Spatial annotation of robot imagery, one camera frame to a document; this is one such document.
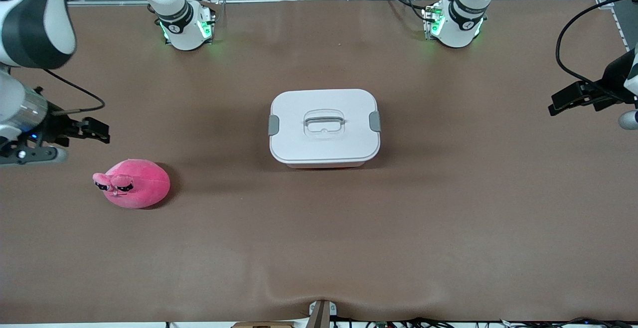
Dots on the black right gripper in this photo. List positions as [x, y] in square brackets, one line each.
[56, 127]

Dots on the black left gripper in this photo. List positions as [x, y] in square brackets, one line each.
[613, 80]

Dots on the pink plush toy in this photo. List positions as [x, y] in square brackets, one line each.
[144, 183]

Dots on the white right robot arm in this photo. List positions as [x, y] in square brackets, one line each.
[187, 31]

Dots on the brown cardboard box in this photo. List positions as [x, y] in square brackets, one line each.
[264, 325]

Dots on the grey lid latch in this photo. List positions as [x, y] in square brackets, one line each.
[273, 125]
[375, 121]

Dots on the brown table mat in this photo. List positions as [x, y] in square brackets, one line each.
[319, 243]

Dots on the aluminium table rail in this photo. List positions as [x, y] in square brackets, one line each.
[324, 0]

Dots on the table edge clamp bracket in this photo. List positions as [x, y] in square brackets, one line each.
[321, 315]

